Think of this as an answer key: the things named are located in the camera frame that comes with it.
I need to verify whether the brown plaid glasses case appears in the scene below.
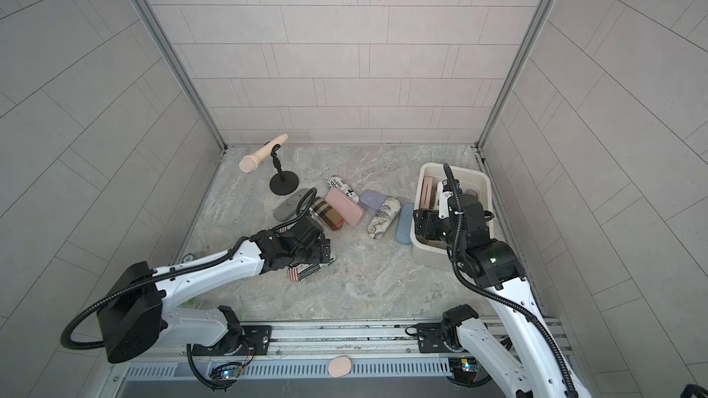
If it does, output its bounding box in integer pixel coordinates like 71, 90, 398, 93
310, 197, 344, 231

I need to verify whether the cream plastic storage box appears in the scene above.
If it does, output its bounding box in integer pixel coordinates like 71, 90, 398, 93
409, 162, 492, 272

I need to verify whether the pink glasses case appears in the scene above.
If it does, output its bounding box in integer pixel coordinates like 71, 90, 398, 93
326, 187, 365, 227
419, 176, 435, 209

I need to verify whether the map print glasses case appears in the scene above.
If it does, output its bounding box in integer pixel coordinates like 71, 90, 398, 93
367, 197, 401, 240

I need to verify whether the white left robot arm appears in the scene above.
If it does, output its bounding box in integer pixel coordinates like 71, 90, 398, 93
60, 217, 331, 364

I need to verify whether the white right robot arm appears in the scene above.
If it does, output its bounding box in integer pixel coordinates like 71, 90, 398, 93
413, 193, 590, 397

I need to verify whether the black microphone stand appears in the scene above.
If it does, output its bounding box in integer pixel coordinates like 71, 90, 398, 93
269, 144, 300, 195

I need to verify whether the beige microphone head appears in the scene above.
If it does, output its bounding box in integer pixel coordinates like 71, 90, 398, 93
239, 134, 289, 173

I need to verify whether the pink oval eraser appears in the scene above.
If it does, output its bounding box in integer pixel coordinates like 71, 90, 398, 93
327, 356, 353, 379

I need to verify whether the right circuit board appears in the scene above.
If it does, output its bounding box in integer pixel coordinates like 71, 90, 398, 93
448, 359, 479, 383

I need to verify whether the circuit board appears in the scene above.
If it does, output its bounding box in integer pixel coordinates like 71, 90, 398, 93
209, 362, 243, 381
448, 359, 479, 383

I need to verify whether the left circuit board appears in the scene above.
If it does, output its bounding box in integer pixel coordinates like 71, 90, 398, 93
209, 362, 243, 381

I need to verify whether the aluminium rail frame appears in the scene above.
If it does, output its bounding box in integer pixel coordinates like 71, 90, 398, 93
107, 317, 573, 366

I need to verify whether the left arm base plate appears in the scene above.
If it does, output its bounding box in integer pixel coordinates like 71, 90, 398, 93
192, 325, 273, 357

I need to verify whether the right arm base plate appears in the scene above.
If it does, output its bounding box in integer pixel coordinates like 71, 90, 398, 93
406, 322, 462, 354

